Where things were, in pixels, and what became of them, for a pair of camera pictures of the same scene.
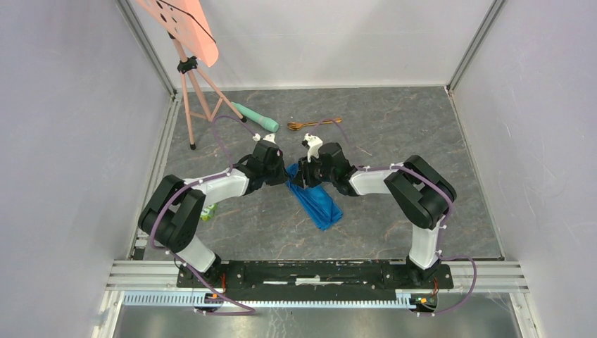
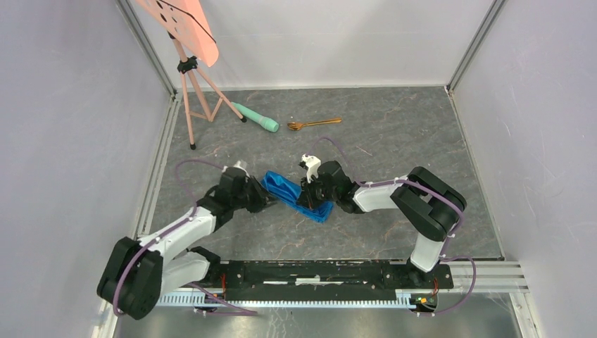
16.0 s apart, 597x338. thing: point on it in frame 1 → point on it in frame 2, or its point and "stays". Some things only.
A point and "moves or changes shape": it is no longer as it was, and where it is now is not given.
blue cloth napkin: [317, 202] moves or changes shape
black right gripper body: [312, 172] → [317, 193]
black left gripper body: [275, 174] → [246, 199]
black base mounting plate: [255, 279] stays
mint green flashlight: [267, 123] stays
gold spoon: [295, 126] stays
